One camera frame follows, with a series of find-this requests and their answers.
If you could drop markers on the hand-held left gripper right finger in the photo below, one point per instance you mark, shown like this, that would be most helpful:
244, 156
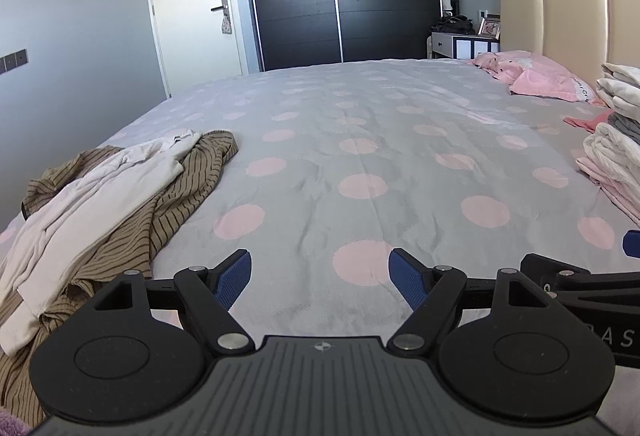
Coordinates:
407, 278

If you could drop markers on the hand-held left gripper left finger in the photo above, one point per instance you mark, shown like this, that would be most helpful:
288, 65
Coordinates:
232, 278

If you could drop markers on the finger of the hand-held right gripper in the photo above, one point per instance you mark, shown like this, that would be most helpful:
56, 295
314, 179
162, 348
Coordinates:
632, 244
545, 268

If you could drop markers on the cream long-sleeve shirt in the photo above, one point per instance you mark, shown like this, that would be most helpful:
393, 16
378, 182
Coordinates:
90, 196

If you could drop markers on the stack of folded clothes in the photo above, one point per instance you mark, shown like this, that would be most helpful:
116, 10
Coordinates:
615, 151

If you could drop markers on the brown striped garment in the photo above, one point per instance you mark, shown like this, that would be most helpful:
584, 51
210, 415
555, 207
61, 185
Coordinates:
190, 176

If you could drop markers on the coral pink cloth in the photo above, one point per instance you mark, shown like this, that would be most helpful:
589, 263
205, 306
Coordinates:
585, 122

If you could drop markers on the plain pink pillow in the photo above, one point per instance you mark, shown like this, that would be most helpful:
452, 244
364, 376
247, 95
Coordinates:
550, 84

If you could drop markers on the pink patterned pillow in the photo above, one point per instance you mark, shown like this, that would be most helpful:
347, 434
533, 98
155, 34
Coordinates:
500, 61

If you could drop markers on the white nightstand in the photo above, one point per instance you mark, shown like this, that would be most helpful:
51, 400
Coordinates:
465, 47

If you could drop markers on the beige padded headboard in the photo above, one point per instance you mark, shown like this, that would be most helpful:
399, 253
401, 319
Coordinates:
570, 16

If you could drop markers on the white door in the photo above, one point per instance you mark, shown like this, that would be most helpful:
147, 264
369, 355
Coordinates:
190, 41

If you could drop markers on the small hanging pouch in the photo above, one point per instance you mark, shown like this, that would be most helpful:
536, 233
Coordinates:
226, 22

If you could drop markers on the black bag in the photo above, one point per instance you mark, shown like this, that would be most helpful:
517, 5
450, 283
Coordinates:
454, 25

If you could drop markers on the purple fleece garment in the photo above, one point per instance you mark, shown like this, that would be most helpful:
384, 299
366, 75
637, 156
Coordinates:
12, 423

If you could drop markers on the photo frame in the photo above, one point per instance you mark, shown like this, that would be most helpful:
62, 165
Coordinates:
490, 26

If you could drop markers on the dark wall switch panel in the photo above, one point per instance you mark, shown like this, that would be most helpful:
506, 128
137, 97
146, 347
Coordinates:
14, 60

